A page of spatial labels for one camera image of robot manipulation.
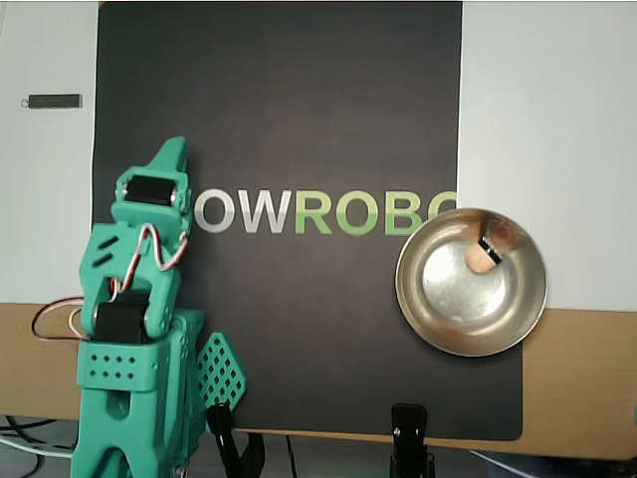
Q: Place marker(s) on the teal robot base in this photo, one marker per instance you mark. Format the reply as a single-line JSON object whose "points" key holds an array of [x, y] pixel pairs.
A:
{"points": [[221, 368]]}

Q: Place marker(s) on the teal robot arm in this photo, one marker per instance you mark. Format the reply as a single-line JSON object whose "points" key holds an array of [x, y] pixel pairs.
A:
{"points": [[114, 398]]}

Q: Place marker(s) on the white paper sheet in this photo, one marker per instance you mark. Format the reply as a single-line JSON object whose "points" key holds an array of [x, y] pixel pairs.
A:
{"points": [[45, 199], [547, 124]]}

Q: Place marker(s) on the metal bowl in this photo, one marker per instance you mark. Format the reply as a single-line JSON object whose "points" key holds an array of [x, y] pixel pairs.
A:
{"points": [[448, 309]]}

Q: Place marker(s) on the black USB stick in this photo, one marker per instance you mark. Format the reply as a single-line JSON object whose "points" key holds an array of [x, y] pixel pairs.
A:
{"points": [[52, 102]]}

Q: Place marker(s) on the black table clamp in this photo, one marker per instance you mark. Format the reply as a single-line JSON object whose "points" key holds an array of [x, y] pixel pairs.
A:
{"points": [[224, 433]]}

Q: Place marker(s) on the cork ball with black base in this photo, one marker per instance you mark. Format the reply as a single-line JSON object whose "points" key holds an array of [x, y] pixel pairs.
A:
{"points": [[478, 261]]}

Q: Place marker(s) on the black spring lamp stand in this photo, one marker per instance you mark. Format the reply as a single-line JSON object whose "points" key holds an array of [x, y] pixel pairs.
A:
{"points": [[409, 423]]}

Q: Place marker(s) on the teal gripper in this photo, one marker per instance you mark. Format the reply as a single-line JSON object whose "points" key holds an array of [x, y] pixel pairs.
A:
{"points": [[149, 190]]}

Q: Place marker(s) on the black WOWROBO mat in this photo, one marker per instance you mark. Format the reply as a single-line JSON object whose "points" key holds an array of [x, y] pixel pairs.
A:
{"points": [[274, 99]]}

